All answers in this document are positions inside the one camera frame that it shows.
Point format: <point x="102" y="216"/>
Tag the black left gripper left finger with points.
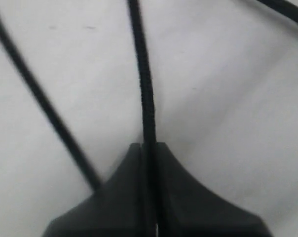
<point x="115" y="210"/>

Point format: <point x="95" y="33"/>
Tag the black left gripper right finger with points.
<point x="189" y="209"/>

